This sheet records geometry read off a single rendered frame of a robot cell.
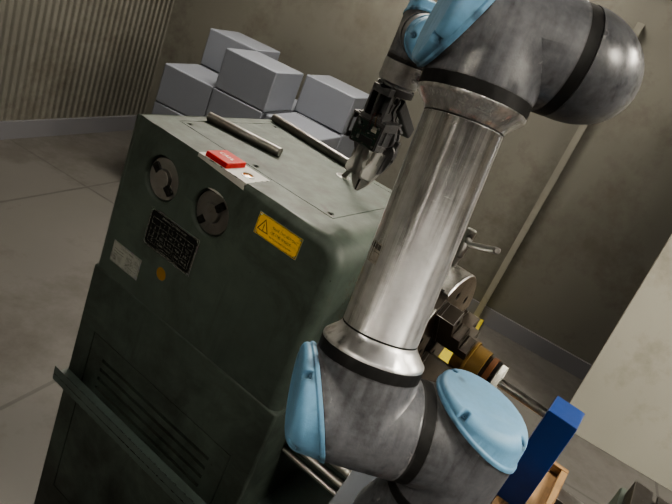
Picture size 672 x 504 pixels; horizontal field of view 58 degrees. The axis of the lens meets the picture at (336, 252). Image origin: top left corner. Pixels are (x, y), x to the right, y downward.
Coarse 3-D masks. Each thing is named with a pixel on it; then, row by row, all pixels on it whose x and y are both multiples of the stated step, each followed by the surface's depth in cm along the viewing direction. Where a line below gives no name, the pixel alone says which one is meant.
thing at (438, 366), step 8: (424, 352) 129; (424, 360) 129; (432, 360) 128; (440, 360) 129; (424, 368) 128; (432, 368) 128; (440, 368) 127; (448, 368) 127; (424, 376) 128; (432, 376) 128
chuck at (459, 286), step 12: (456, 276) 123; (468, 276) 125; (444, 288) 120; (456, 288) 121; (468, 288) 130; (456, 300) 127; (468, 300) 137; (432, 312) 117; (432, 324) 121; (420, 348) 124; (432, 348) 134
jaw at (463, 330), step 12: (444, 300) 119; (444, 312) 119; (456, 312) 119; (444, 324) 119; (456, 324) 119; (432, 336) 126; (444, 336) 123; (456, 336) 121; (468, 336) 124; (456, 348) 123; (468, 348) 122
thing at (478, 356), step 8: (480, 344) 126; (472, 352) 123; (480, 352) 124; (488, 352) 125; (456, 360) 125; (464, 360) 123; (472, 360) 123; (480, 360) 123; (488, 360) 124; (496, 360) 124; (456, 368) 126; (464, 368) 123; (472, 368) 123; (480, 368) 122; (488, 368) 122; (496, 368) 122; (480, 376) 123; (488, 376) 122
